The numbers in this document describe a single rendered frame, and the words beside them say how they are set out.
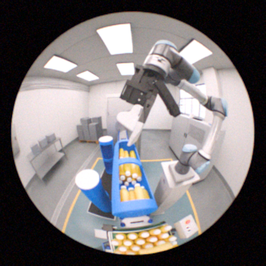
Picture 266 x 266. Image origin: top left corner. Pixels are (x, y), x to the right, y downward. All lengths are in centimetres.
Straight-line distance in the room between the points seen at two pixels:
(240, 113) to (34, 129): 608
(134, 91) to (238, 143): 276
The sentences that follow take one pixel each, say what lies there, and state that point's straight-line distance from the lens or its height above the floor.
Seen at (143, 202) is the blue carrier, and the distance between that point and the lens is 46.
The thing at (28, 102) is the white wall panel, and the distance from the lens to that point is 348.
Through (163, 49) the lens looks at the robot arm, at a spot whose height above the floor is 184.
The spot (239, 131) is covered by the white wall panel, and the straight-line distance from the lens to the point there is 277.
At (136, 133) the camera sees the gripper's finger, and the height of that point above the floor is 161.
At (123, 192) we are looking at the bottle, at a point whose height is 113.
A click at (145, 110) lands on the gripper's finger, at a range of 16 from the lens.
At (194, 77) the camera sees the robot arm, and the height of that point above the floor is 178.
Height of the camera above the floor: 166
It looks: 19 degrees down
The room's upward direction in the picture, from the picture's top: straight up
